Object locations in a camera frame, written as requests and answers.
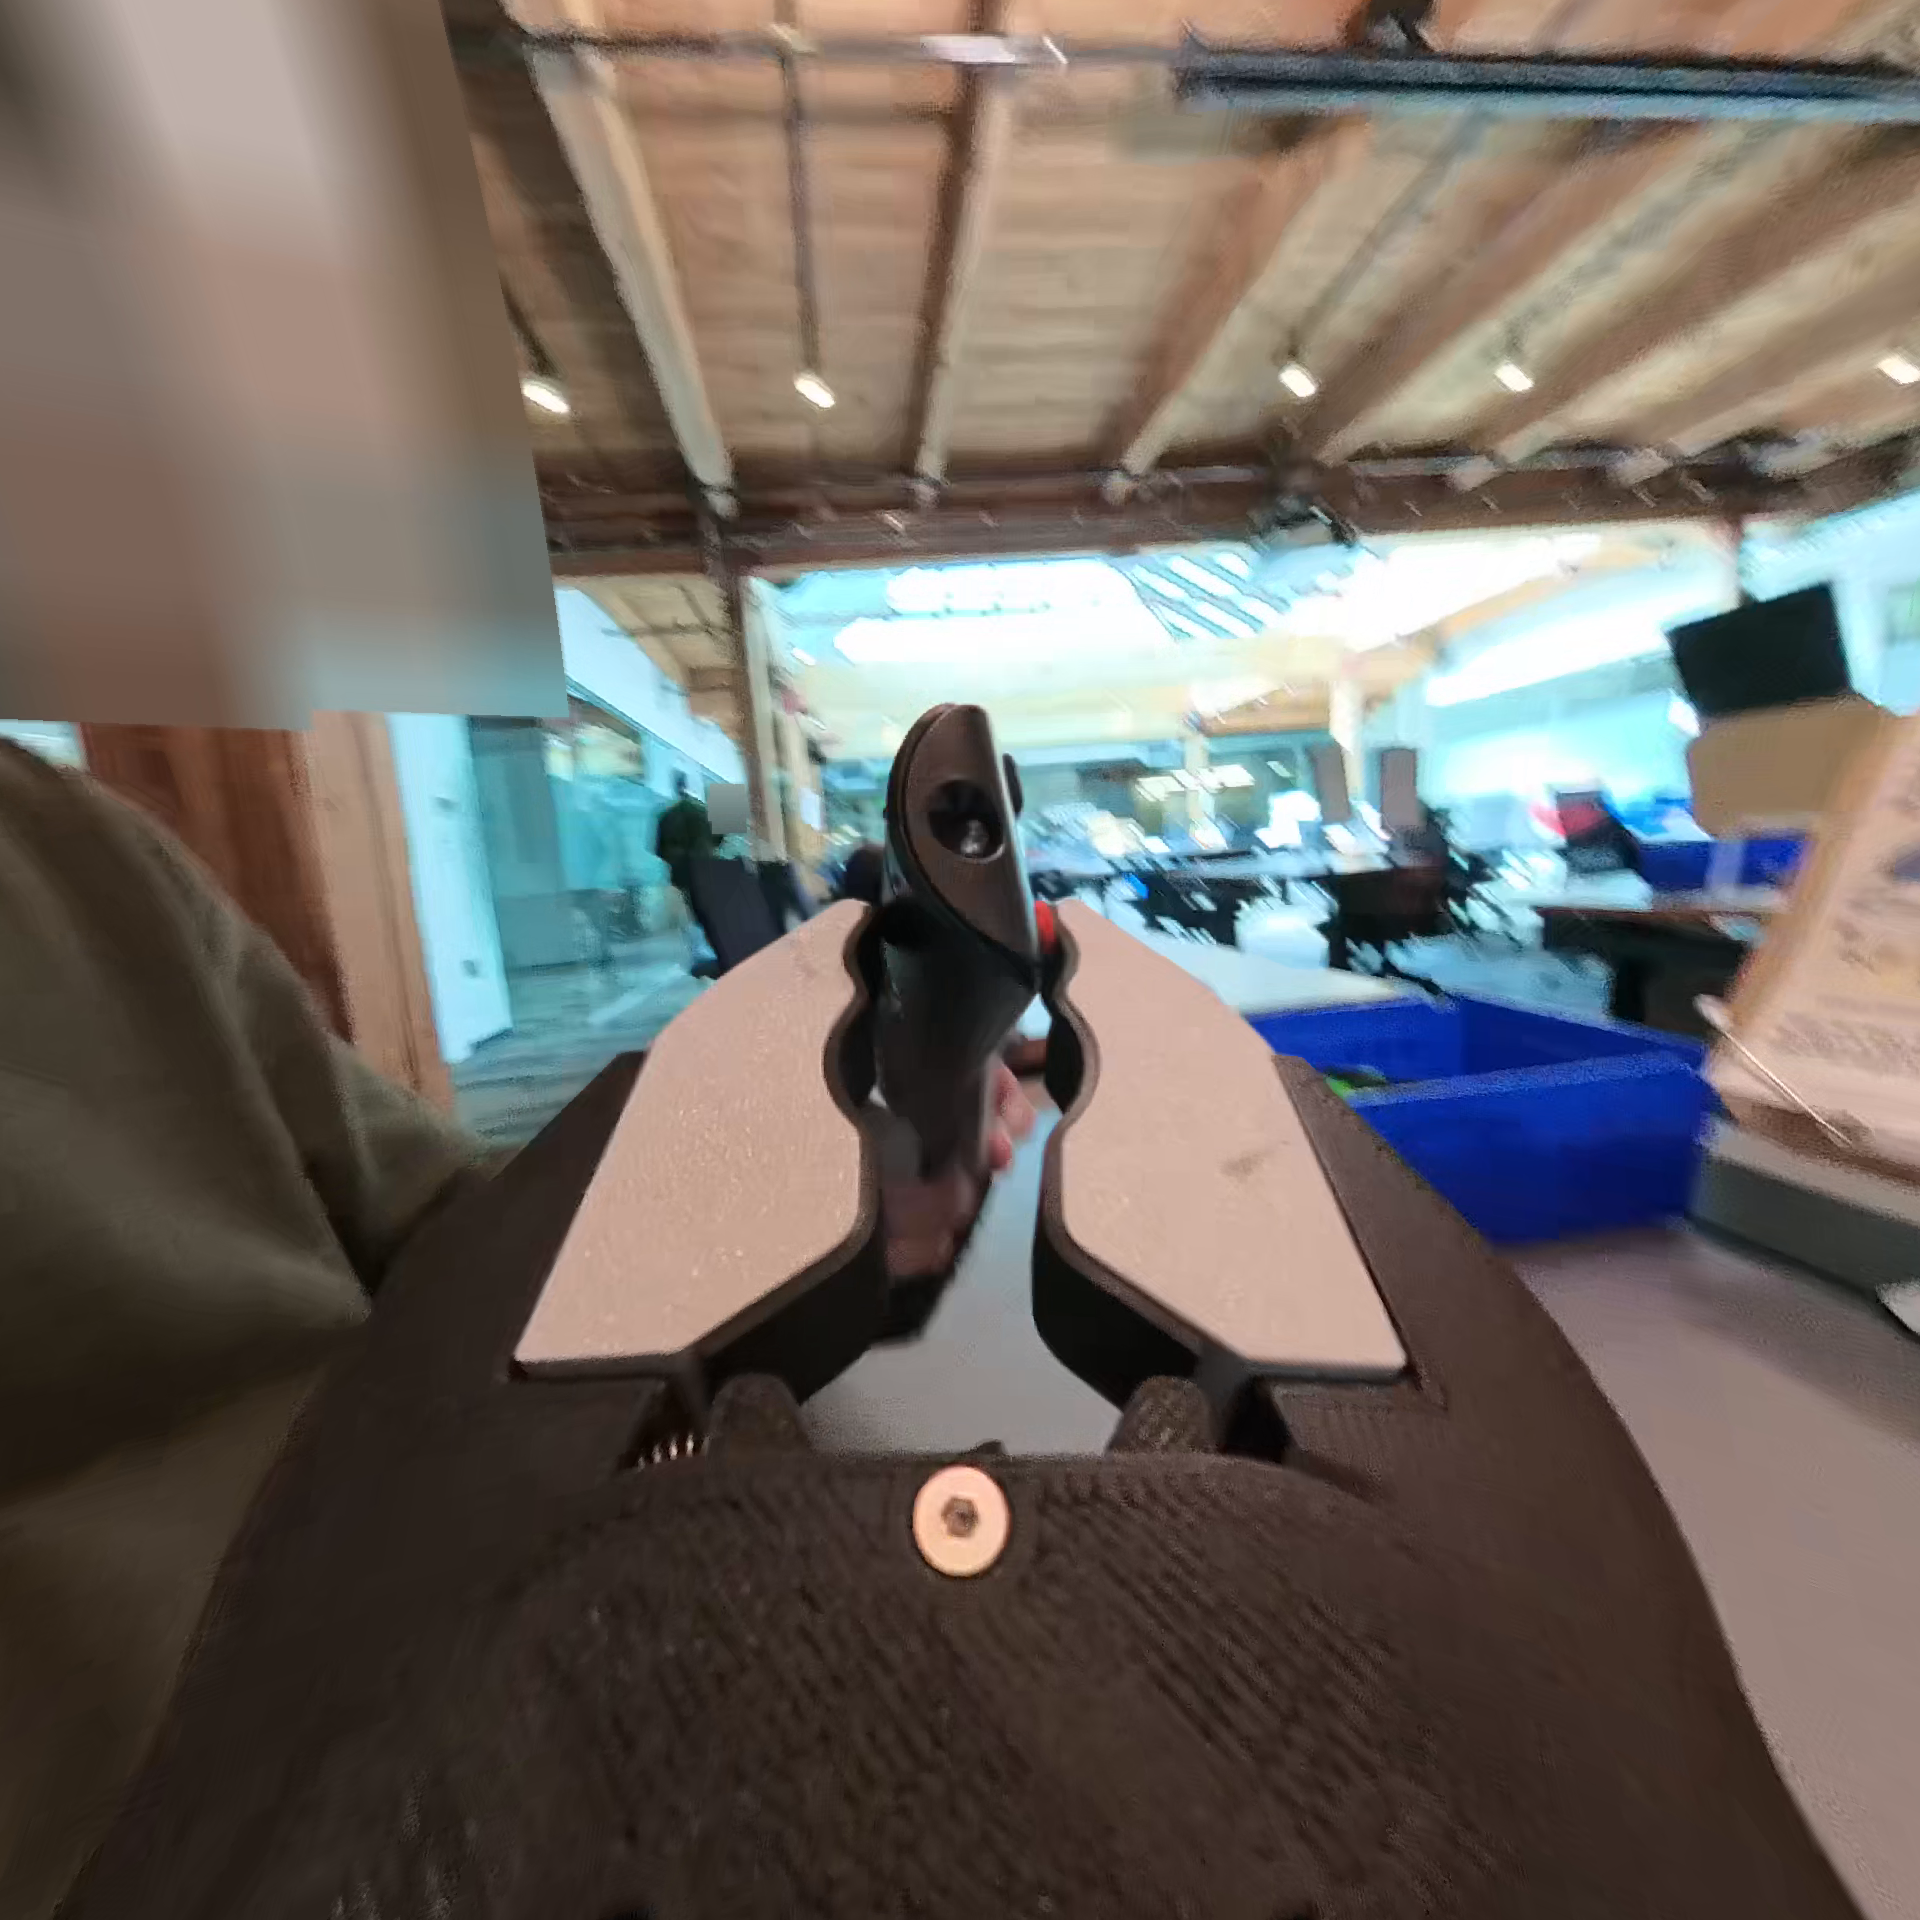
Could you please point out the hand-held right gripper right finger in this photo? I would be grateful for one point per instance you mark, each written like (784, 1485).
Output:
(1216, 1200)

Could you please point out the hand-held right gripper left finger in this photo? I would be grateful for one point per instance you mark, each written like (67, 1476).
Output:
(720, 1185)

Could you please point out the black remote control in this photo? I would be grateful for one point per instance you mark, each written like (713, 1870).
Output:
(944, 960)

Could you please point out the blue plastic bin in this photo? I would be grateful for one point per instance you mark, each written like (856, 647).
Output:
(1530, 1123)

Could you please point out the person's left hand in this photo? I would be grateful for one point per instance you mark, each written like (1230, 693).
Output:
(1010, 1123)

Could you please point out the white top desk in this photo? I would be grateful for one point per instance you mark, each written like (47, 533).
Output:
(1290, 966)

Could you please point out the black mesh office chair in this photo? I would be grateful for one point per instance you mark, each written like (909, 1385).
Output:
(744, 915)

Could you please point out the wooden top desk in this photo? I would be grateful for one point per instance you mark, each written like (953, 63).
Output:
(1649, 930)

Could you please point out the small blue bin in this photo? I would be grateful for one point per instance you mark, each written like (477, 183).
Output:
(1710, 863)

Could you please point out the instruction sheet board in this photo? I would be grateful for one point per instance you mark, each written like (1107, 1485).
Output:
(1844, 960)

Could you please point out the black screen panel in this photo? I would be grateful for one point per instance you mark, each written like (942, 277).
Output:
(1764, 650)

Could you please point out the wooden post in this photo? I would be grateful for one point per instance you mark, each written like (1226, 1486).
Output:
(300, 902)

